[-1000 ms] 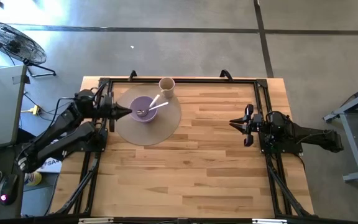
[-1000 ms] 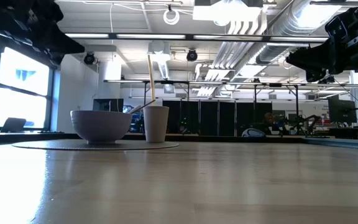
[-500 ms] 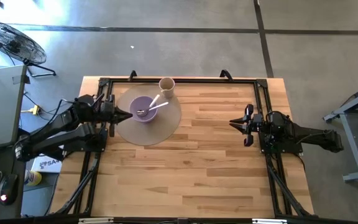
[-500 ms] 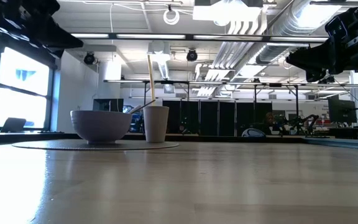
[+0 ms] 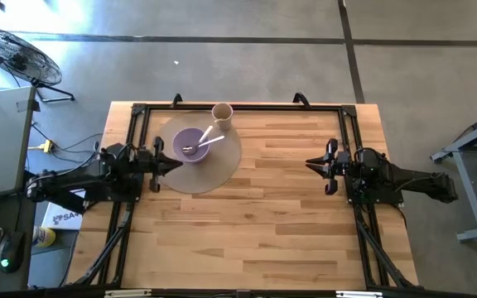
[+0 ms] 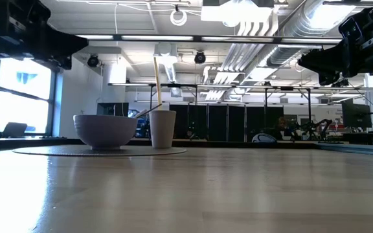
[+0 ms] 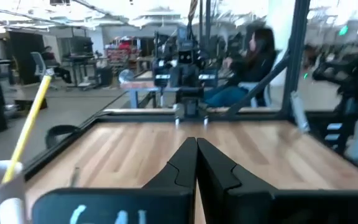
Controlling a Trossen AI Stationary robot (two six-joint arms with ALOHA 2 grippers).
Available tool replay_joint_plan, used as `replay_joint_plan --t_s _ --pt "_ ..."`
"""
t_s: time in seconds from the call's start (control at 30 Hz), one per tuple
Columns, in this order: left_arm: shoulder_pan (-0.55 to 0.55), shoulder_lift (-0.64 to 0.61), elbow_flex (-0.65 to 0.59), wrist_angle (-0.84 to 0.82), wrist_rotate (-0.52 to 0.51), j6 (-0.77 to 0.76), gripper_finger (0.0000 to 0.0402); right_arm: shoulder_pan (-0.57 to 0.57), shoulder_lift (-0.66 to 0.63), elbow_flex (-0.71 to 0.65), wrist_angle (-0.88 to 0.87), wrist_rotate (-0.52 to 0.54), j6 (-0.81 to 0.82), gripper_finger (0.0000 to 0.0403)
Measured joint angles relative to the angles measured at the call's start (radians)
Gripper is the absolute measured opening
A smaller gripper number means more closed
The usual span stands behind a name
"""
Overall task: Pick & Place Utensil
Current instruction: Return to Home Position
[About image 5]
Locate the beige ribbed cup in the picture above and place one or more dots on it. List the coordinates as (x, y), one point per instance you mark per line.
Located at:
(222, 111)

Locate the black computer mouse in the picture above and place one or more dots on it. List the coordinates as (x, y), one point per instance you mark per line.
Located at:
(11, 248)

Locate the black frame clamp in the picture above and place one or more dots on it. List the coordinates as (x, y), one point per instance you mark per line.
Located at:
(176, 100)
(302, 99)

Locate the dark grey desk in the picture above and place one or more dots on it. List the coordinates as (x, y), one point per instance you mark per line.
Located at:
(23, 215)

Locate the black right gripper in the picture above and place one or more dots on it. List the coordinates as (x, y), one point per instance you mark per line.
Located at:
(343, 163)

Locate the yellow white bottle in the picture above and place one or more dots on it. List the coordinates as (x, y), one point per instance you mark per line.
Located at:
(46, 236)

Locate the white cardboard box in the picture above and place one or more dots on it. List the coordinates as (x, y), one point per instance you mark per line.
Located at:
(62, 217)

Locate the grey metal table frame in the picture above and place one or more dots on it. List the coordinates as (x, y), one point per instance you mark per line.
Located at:
(468, 190)

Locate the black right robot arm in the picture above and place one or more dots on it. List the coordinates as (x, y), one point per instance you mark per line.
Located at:
(412, 182)

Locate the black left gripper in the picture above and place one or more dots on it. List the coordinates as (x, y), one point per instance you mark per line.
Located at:
(145, 163)

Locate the silver metal bracket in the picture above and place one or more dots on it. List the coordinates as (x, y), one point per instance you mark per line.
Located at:
(358, 294)
(126, 294)

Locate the black floor fan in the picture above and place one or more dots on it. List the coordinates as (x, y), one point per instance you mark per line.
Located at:
(19, 58)

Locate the purple bowl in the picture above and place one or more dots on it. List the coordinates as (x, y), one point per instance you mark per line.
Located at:
(180, 142)

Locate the round grey placemat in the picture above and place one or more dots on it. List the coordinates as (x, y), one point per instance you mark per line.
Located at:
(218, 174)

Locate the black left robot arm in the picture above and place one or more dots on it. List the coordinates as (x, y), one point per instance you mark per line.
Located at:
(77, 182)

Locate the black aluminium table frame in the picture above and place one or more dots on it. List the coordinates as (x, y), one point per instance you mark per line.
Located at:
(242, 108)

